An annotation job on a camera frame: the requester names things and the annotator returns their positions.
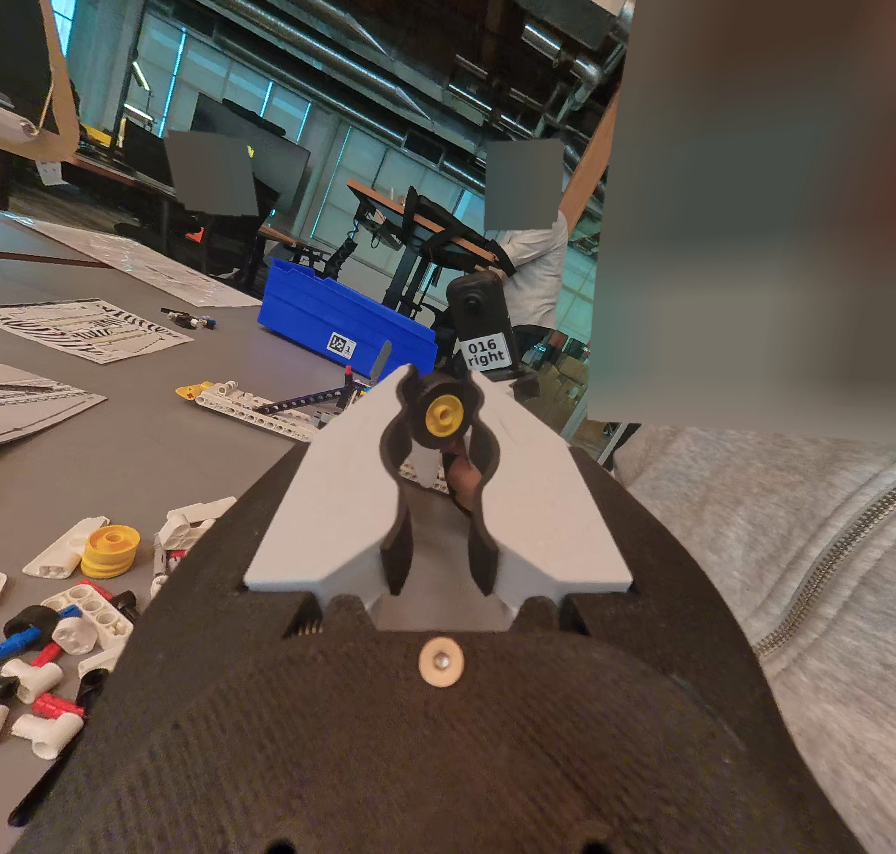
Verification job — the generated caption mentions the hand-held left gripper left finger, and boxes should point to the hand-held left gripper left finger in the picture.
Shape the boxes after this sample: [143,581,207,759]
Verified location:
[243,365,420,599]

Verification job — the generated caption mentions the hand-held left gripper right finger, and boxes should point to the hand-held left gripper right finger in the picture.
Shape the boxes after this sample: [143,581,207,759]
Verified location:
[465,369,636,608]

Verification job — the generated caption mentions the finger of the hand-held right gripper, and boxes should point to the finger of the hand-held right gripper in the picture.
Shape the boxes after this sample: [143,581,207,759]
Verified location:
[409,443,449,492]

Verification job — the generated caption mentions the black lego wheel yellow hub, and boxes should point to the black lego wheel yellow hub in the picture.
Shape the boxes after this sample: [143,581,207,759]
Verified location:
[399,374,484,452]

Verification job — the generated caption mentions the partly built lego model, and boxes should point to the partly built lego model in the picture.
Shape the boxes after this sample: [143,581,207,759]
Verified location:
[175,340,449,494]

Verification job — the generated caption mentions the pile of loose lego pieces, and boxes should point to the pile of loose lego pieces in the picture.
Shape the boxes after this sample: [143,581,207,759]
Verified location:
[0,495,239,827]

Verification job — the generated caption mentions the person's right hand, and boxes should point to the person's right hand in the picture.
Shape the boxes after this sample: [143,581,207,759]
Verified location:
[447,450,485,516]

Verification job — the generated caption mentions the wooden standing desk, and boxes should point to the wooden standing desk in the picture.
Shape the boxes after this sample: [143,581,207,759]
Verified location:
[346,179,508,309]

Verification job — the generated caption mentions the blue plastic bin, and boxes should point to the blue plastic bin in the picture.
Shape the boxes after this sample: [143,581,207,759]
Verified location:
[257,257,438,381]

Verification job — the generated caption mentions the grey hoodie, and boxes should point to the grey hoodie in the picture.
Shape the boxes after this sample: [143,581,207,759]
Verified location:
[612,421,896,854]

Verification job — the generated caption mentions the black monitor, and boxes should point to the black monitor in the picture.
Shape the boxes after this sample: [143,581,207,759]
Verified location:
[189,92,312,200]

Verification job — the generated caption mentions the striped sticker sheet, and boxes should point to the striped sticker sheet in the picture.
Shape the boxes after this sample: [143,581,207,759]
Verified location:
[0,298,196,366]

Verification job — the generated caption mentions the white printed paper sheet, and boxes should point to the white printed paper sheet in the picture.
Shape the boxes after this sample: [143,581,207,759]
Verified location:
[20,220,261,307]

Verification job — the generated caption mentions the printed instruction booklet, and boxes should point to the printed instruction booklet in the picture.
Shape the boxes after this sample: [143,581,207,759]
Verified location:
[0,364,108,446]

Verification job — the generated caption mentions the black board panel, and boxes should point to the black board panel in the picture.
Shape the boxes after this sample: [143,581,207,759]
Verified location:
[0,0,81,162]

